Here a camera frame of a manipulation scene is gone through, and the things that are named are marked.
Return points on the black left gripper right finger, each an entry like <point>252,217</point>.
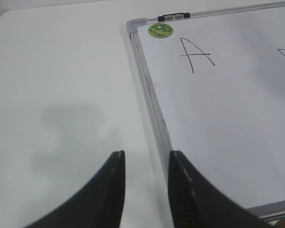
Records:
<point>196,203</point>

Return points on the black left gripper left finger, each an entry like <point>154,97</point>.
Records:
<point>99,204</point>

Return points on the round green magnet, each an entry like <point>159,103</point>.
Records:
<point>160,30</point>

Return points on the white board with metal frame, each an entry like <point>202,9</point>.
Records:
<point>215,90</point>

